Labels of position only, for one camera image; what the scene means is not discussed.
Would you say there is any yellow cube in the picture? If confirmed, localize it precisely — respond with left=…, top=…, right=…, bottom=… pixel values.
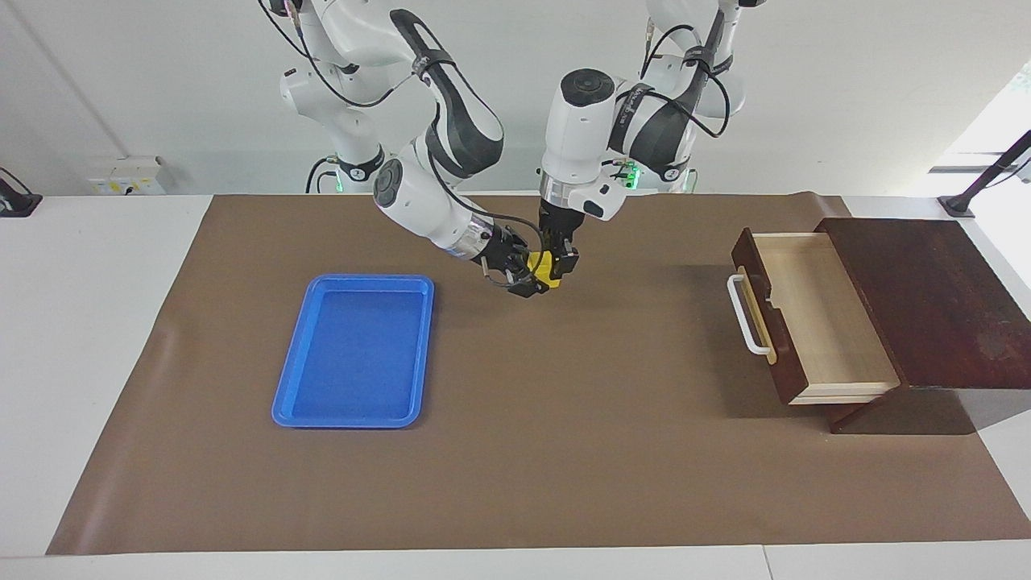
left=528, top=250, right=565, bottom=292

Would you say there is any white drawer handle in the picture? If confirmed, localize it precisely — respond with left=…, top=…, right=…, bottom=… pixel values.
left=727, top=266, right=779, bottom=365

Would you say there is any dark wooden drawer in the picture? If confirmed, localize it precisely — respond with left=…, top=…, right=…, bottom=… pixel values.
left=727, top=228, right=902, bottom=406

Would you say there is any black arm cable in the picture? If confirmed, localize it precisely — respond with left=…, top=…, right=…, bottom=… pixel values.
left=640, top=23, right=731, bottom=140
left=424, top=145, right=550, bottom=242

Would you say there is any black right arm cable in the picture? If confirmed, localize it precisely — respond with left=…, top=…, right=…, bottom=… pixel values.
left=424, top=145, right=550, bottom=242

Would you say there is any black table mount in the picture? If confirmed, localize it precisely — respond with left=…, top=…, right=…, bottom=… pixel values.
left=0, top=167, right=43, bottom=218

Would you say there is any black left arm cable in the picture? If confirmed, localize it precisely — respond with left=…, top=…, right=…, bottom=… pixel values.
left=640, top=23, right=731, bottom=140

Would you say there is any white wall socket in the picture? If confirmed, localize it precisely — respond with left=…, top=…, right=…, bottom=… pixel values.
left=86, top=155, right=168, bottom=197

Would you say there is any black clamp stand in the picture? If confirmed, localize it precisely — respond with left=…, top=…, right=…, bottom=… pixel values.
left=938, top=129, right=1031, bottom=218

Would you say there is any brown table mat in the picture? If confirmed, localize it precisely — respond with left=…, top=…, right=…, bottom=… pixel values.
left=46, top=192, right=1031, bottom=557

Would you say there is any blue plastic tray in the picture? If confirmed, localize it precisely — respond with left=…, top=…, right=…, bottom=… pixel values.
left=271, top=274, right=436, bottom=429

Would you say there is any black right base cable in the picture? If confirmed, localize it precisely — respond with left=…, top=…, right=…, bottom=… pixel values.
left=305, top=156, right=341, bottom=194

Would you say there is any dark wooden drawer cabinet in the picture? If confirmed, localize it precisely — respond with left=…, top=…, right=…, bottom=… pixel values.
left=814, top=217, right=1031, bottom=436

